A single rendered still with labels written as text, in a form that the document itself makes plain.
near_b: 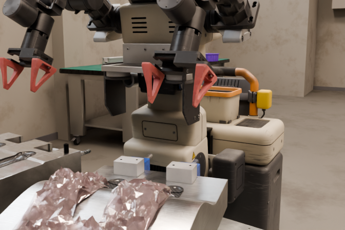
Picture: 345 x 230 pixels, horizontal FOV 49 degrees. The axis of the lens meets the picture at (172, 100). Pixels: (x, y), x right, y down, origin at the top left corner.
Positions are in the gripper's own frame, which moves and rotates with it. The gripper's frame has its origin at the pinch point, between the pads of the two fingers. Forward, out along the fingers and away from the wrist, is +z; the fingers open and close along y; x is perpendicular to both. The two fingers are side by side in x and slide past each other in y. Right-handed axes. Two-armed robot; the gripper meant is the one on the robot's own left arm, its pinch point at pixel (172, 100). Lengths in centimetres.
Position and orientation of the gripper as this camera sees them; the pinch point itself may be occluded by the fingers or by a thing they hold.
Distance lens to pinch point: 73.4
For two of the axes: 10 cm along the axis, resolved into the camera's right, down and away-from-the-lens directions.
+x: 4.2, 3.2, 8.5
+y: 8.8, 0.8, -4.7
